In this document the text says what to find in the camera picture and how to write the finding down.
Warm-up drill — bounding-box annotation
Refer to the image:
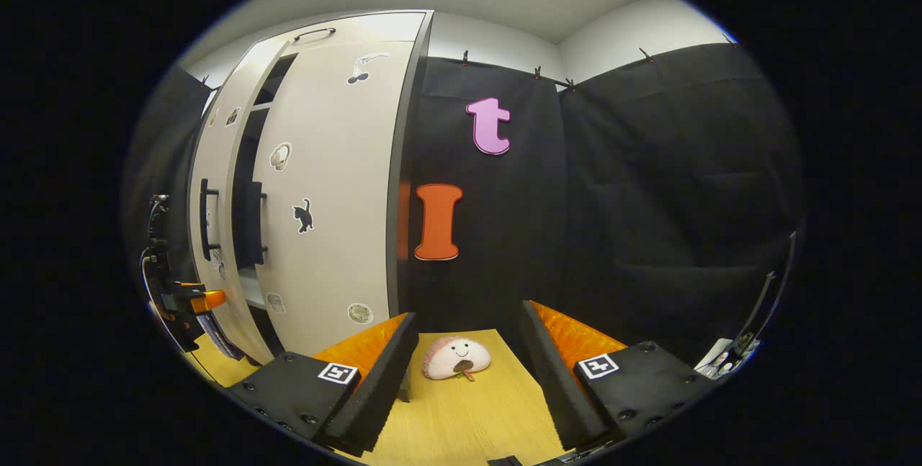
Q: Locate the white cabinet door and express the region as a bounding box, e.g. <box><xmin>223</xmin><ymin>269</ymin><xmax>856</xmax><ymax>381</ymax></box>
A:
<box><xmin>251</xmin><ymin>40</ymin><xmax>417</xmax><ymax>359</ymax></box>
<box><xmin>189</xmin><ymin>41</ymin><xmax>292</xmax><ymax>366</ymax></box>

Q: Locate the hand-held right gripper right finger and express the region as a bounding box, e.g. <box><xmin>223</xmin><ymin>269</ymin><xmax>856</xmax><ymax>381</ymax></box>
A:
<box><xmin>520</xmin><ymin>299</ymin><xmax>721</xmax><ymax>452</ymax></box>

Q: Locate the black backdrop cloth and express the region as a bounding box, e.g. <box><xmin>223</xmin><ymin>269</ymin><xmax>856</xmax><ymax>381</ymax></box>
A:
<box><xmin>121</xmin><ymin>41</ymin><xmax>804</xmax><ymax>373</ymax></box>

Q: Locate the pink plush toy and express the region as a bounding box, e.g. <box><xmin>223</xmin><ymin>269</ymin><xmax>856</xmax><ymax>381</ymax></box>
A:
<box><xmin>422</xmin><ymin>336</ymin><xmax>492</xmax><ymax>382</ymax></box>

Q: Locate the white tray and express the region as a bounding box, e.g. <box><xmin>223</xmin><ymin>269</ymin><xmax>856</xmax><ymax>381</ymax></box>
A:
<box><xmin>695</xmin><ymin>336</ymin><xmax>757</xmax><ymax>379</ymax></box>

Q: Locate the purple printed packet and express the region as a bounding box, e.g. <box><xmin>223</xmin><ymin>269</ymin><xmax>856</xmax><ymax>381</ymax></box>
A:
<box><xmin>196</xmin><ymin>311</ymin><xmax>249</xmax><ymax>362</ymax></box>

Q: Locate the black door handle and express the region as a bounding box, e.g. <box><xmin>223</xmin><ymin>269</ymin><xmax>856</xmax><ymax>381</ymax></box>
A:
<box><xmin>232</xmin><ymin>179</ymin><xmax>269</xmax><ymax>269</ymax></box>
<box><xmin>199</xmin><ymin>178</ymin><xmax>220</xmax><ymax>262</ymax></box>

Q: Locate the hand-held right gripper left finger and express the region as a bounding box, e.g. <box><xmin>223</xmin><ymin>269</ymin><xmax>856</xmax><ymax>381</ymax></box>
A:
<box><xmin>227</xmin><ymin>311</ymin><xmax>421</xmax><ymax>457</ymax></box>

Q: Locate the white cabinet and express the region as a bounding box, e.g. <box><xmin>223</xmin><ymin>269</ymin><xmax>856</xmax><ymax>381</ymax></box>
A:
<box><xmin>189</xmin><ymin>9</ymin><xmax>434</xmax><ymax>366</ymax></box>

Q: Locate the white cabinet shelf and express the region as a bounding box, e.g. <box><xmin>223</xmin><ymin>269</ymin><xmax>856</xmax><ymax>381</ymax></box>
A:
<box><xmin>240</xmin><ymin>268</ymin><xmax>269</xmax><ymax>310</ymax></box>

